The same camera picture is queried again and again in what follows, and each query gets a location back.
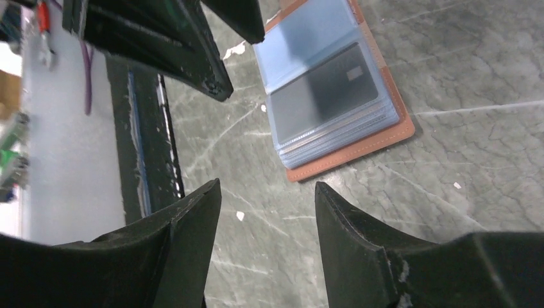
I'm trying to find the black card in holder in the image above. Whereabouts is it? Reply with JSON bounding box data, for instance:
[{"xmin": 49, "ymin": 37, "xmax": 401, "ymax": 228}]
[{"xmin": 269, "ymin": 43, "xmax": 379, "ymax": 148}]

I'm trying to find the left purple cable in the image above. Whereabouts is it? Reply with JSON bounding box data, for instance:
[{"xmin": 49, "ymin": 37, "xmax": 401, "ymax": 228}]
[{"xmin": 80, "ymin": 40, "xmax": 95, "ymax": 116}]

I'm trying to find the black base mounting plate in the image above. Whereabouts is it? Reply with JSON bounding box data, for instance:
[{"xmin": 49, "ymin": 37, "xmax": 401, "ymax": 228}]
[{"xmin": 106, "ymin": 58, "xmax": 185, "ymax": 224}]

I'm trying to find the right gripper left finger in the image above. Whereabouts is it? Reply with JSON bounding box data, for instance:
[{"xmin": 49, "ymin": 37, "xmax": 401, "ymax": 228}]
[{"xmin": 1, "ymin": 179, "xmax": 222, "ymax": 307}]

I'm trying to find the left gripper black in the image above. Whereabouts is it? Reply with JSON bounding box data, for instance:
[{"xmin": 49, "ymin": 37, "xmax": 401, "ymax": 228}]
[{"xmin": 62, "ymin": 0, "xmax": 265, "ymax": 101}]

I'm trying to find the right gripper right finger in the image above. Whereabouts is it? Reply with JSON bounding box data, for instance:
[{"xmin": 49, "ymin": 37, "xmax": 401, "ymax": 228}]
[{"xmin": 315, "ymin": 182, "xmax": 543, "ymax": 307}]

